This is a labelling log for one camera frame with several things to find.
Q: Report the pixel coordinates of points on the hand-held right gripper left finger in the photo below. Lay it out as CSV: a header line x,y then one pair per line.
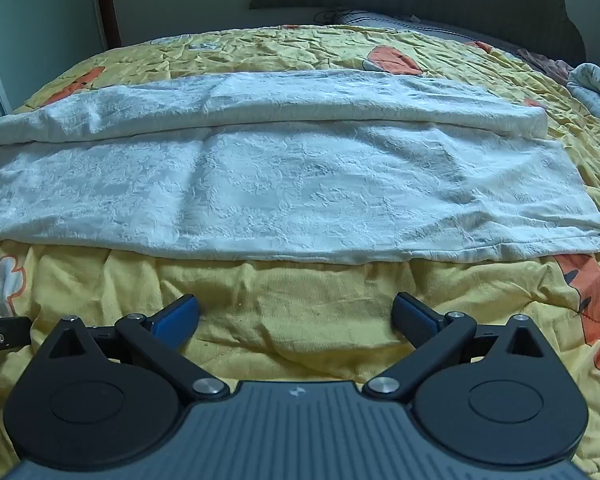
x,y
178,318

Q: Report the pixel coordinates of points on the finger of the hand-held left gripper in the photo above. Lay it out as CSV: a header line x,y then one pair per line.
x,y
11,332

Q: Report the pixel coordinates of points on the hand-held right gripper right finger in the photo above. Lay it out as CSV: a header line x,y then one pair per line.
x,y
414,321

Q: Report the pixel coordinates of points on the white textured pants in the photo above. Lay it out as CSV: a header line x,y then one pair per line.
x,y
300,180

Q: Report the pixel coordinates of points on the yellow printed blanket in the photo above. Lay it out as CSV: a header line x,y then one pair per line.
x,y
300,300

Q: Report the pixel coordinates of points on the brown crumpled cloth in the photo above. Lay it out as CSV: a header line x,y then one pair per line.
x,y
547,62

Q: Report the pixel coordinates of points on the grey patterned pillow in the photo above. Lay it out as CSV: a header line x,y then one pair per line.
x,y
420,27

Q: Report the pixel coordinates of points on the light blue folded cloth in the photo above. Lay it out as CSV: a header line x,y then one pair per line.
x,y
597,90

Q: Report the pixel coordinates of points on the brown wooden door frame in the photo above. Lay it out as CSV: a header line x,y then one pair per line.
x,y
107,5

